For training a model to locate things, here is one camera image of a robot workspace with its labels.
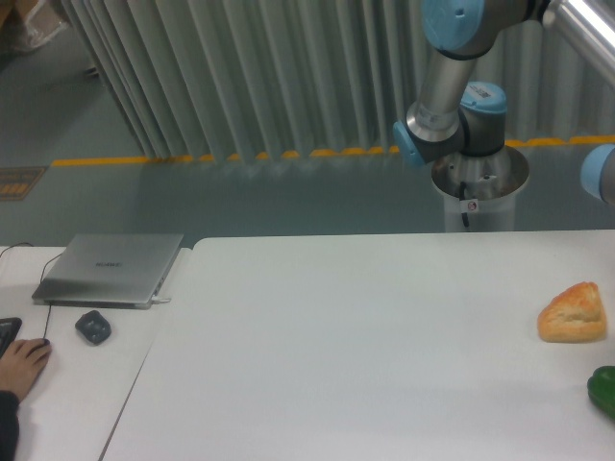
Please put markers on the person's hand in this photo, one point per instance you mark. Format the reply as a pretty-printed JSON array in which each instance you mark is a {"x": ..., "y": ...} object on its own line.
[{"x": 22, "y": 364}]

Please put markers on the golden bread pastry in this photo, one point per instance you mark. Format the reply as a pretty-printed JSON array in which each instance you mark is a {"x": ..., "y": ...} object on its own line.
[{"x": 574, "y": 316}]

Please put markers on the green bell pepper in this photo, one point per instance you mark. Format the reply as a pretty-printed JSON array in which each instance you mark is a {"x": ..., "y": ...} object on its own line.
[{"x": 600, "y": 390}]

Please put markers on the black small controller device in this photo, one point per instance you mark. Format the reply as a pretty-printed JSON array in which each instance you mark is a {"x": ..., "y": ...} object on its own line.
[{"x": 94, "y": 327}]

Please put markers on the silver closed laptop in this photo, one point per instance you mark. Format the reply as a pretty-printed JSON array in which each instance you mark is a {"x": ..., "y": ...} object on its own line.
[{"x": 110, "y": 270}]

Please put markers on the grey folding curtain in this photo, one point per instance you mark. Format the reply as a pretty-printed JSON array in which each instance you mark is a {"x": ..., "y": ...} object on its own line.
[{"x": 250, "y": 78}]

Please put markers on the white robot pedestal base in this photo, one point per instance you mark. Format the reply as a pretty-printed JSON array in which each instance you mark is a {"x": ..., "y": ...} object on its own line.
[{"x": 479, "y": 194}]

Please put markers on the black keyboard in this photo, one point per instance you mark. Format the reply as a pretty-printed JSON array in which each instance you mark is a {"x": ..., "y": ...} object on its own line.
[{"x": 9, "y": 328}]

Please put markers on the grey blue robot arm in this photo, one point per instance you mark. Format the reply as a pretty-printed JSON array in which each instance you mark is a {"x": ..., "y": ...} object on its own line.
[{"x": 457, "y": 125}]

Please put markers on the plastic wrapped cardboard box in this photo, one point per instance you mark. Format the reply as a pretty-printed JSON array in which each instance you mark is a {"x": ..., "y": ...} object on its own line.
[{"x": 28, "y": 25}]

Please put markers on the dark sleeved forearm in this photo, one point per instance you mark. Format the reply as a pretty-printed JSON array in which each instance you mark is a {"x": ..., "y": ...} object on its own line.
[{"x": 9, "y": 425}]

